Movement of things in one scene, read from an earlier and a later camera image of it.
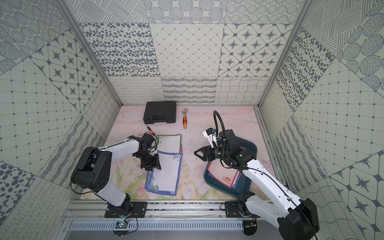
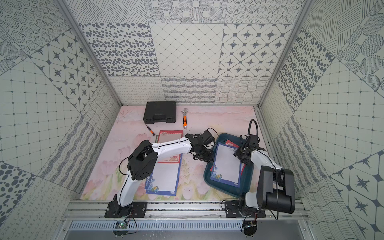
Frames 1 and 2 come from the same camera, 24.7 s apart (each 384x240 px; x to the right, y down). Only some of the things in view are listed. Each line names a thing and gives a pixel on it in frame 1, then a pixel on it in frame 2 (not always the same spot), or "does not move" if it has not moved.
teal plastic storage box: x=244 y=184 does not move
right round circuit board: x=249 y=227 does not move
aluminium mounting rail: x=91 y=209 does not move
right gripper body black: x=215 y=153 → x=240 y=153
